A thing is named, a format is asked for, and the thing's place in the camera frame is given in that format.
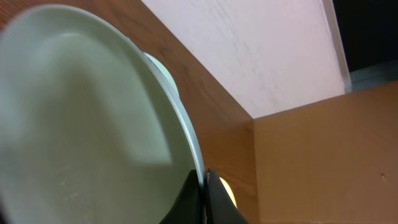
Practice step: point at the yellow plate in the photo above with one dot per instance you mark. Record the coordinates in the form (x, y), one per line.
(229, 191)

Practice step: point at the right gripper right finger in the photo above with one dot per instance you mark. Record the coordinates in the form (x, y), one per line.
(219, 207)

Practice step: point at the light blue plate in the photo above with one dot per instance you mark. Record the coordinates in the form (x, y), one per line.
(162, 76)
(87, 133)

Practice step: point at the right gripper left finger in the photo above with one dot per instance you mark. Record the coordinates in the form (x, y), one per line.
(188, 206)

